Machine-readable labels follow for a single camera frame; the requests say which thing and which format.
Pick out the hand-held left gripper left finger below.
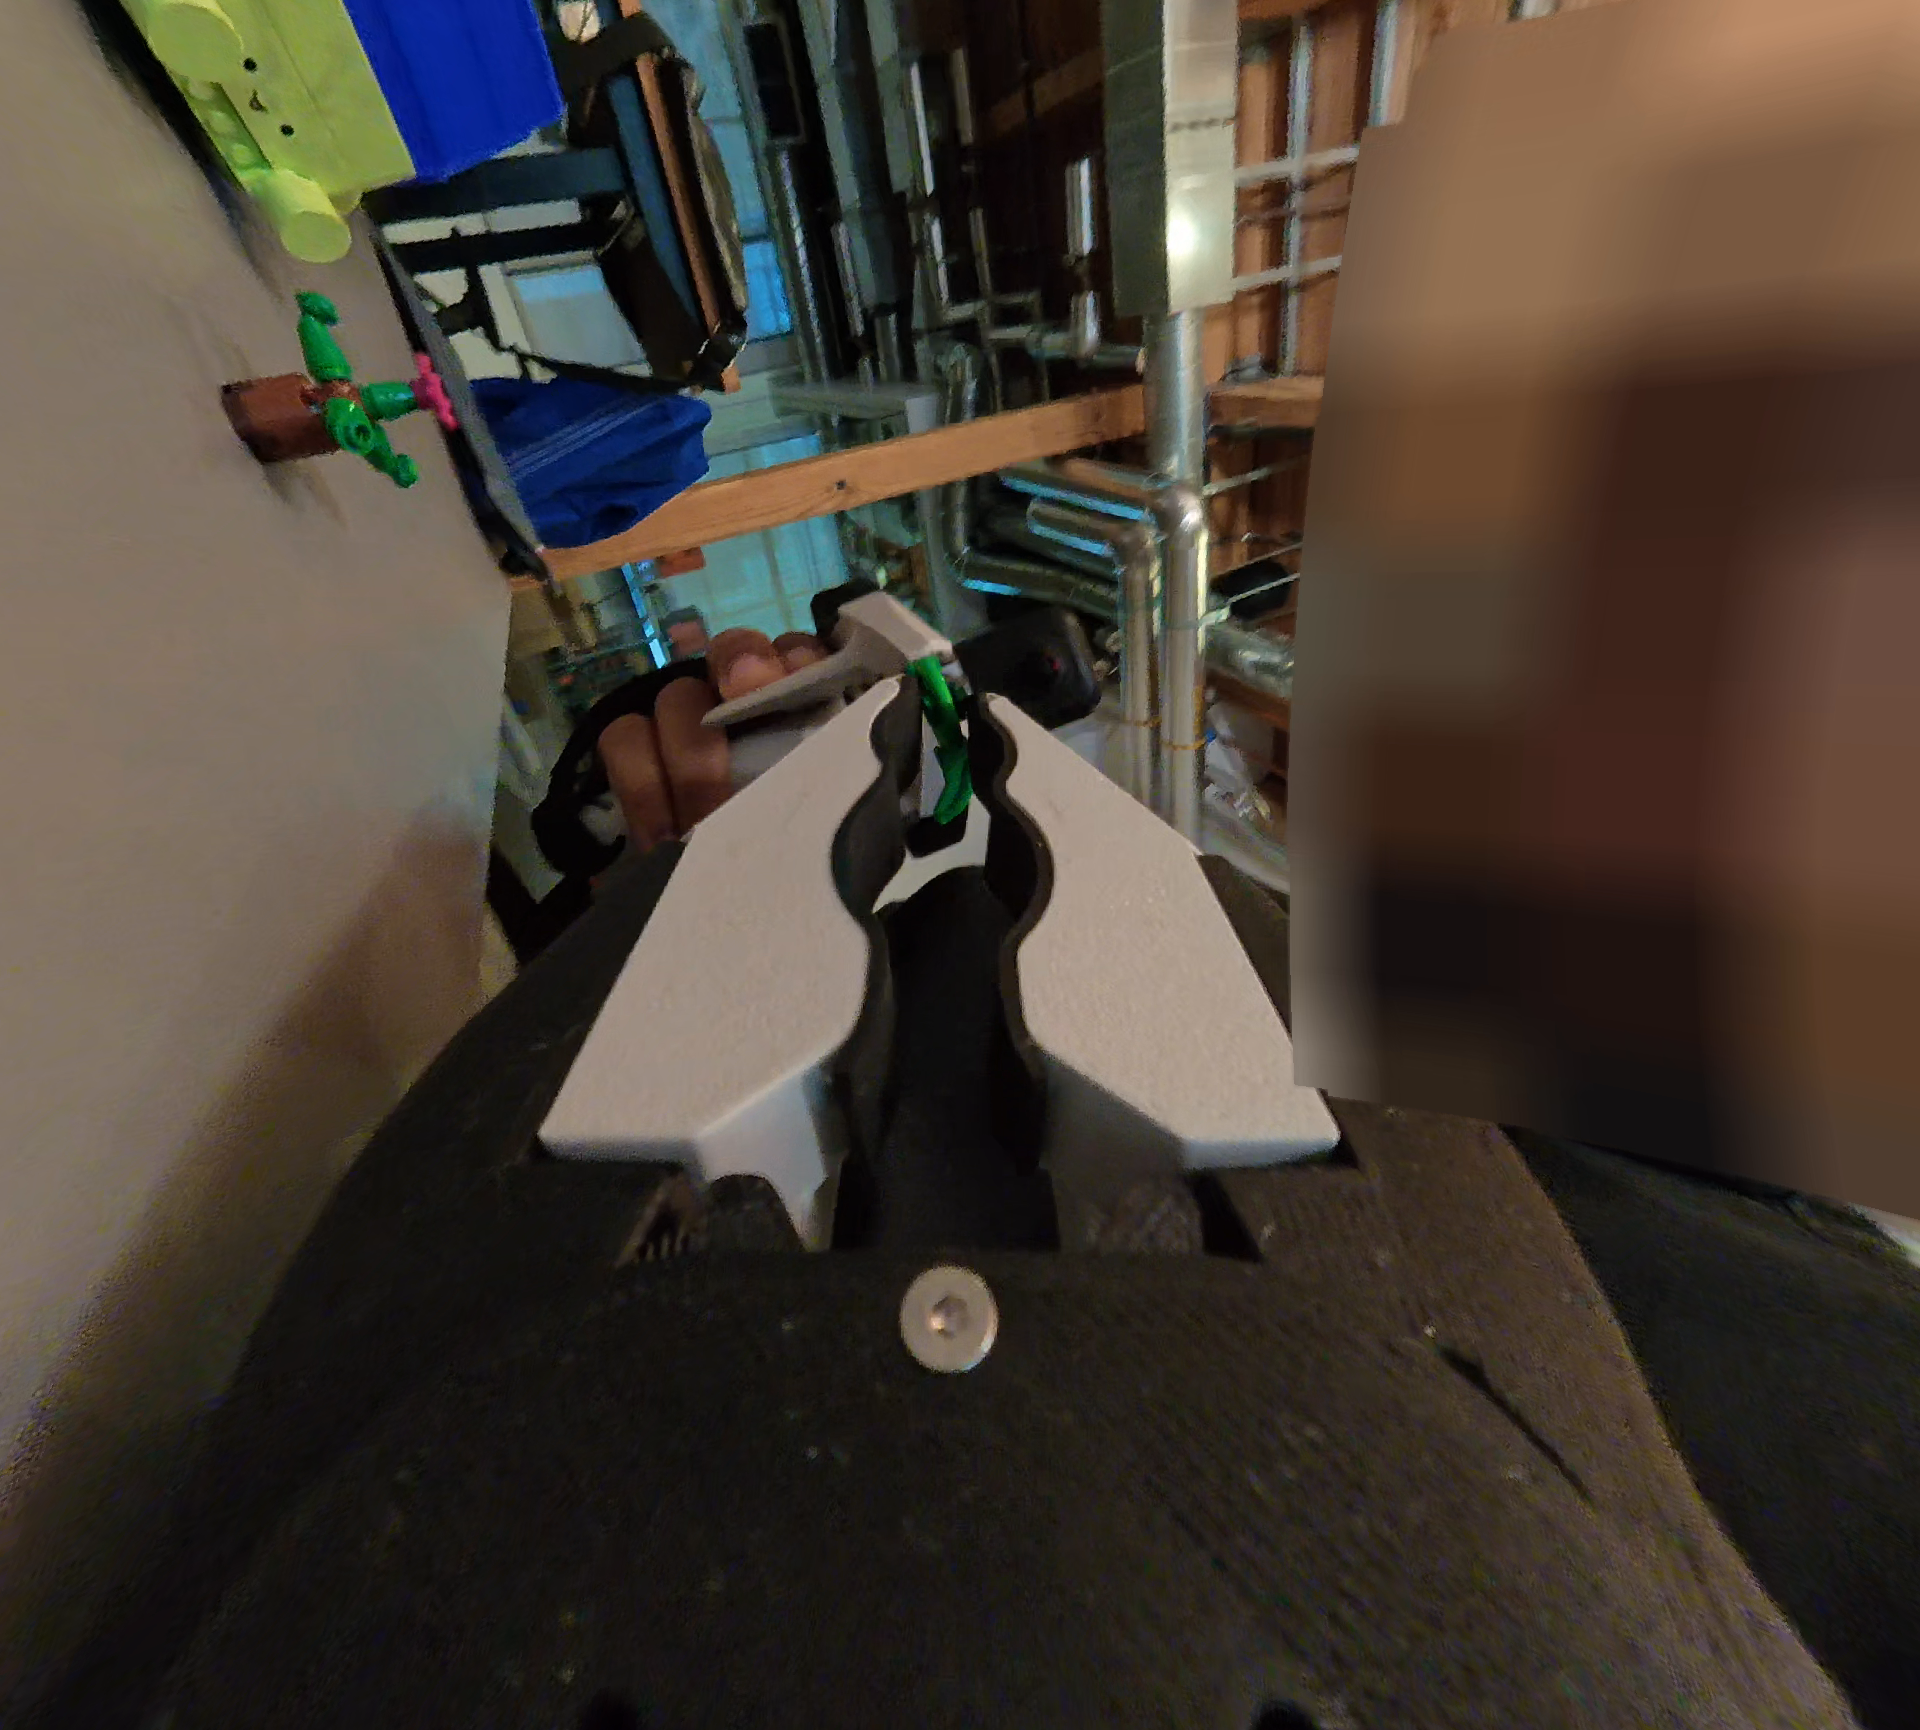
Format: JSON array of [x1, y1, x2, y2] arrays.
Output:
[[535, 677, 924, 1252]]

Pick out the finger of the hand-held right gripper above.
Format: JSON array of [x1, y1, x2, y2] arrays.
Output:
[[831, 586, 958, 682]]

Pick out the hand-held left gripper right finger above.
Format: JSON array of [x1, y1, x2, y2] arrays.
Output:
[[972, 693, 1342, 1215]]

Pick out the green wheel stem piece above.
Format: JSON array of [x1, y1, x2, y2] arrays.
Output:
[[906, 655, 979, 836]]

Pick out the person's right hand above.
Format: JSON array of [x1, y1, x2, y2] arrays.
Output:
[[596, 624, 830, 855]]

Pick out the silver ventilation ducts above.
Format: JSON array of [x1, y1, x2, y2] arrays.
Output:
[[689, 0, 1307, 848]]

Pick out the black framed wooden desk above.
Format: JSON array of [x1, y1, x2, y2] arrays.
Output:
[[366, 0, 752, 398]]

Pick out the small brick flower plant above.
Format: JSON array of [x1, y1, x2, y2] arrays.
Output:
[[222, 290, 459, 491]]

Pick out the person's black jacket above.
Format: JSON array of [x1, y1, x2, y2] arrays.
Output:
[[1200, 853, 1920, 1730]]

